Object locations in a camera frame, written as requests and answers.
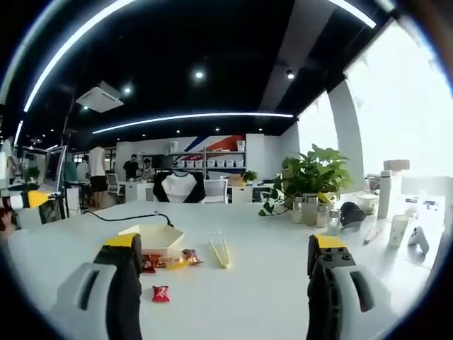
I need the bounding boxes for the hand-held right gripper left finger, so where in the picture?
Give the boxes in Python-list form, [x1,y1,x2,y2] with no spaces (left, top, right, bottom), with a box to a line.
[47,232,144,340]

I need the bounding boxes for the green potted plant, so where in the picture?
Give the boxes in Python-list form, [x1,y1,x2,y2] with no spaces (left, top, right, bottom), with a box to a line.
[274,143,352,213]

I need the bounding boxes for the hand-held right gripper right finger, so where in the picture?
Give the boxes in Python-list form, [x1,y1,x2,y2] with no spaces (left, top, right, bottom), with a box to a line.
[306,232,399,340]

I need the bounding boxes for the yellow food snack packet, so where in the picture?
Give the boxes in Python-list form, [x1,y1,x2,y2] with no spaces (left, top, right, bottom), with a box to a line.
[165,256,189,271]

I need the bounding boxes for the chair with black white shirt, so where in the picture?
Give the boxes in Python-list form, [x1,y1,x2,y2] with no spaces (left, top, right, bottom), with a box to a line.
[152,170,207,204]

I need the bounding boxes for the white hexagonal container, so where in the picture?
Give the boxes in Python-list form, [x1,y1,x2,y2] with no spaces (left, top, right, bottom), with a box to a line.
[117,223,185,258]

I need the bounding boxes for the red food snack packet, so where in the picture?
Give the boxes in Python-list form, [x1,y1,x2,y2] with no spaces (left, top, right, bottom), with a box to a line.
[141,254,168,274]
[151,284,172,303]

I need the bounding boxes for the yellow food tongs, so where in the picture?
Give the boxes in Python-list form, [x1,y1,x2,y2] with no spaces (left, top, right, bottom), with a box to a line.
[208,238,231,270]

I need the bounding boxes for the white paper cup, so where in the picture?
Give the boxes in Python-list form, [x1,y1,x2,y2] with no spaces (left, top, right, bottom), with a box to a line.
[387,214,410,248]

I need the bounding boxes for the white mesh office chair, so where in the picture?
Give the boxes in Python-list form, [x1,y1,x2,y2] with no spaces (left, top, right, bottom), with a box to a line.
[202,178,229,205]

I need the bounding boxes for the glass jar with metal lid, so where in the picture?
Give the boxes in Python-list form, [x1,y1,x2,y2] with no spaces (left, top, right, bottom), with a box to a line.
[304,194,320,227]
[291,195,306,225]

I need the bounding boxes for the black cable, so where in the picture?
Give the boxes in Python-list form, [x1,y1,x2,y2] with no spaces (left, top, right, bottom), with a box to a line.
[82,210,175,228]

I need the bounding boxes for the white game controller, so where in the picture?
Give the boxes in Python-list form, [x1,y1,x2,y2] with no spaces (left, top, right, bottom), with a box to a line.
[407,226,430,254]

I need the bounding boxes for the small glass shaker jar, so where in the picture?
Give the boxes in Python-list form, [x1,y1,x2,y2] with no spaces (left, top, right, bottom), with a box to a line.
[316,204,329,229]
[328,208,341,235]

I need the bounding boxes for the brown orange food snack packet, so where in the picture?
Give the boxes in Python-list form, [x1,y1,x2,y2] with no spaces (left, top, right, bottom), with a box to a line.
[180,248,205,266]

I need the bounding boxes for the metal stand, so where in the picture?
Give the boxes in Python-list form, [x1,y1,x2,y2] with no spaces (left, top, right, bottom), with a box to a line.
[45,144,70,221]

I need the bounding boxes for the ceiling air conditioner unit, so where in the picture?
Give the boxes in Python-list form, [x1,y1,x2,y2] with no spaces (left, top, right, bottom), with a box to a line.
[74,80,125,114]

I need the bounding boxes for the cardboard box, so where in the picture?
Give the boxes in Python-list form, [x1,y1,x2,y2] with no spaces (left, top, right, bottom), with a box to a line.
[383,159,411,171]

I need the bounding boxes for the black rounded object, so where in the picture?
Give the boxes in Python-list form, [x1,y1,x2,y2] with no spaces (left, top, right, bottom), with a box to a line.
[339,201,367,232]

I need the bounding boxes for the shelf with white boxes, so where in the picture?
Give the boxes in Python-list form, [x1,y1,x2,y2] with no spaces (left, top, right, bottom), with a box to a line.
[168,139,248,175]

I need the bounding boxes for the white bottle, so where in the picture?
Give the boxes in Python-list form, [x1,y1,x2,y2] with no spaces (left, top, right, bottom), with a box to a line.
[377,170,394,219]

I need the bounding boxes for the green white patterned leaf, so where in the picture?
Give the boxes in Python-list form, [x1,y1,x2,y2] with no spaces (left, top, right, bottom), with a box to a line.
[258,188,288,217]

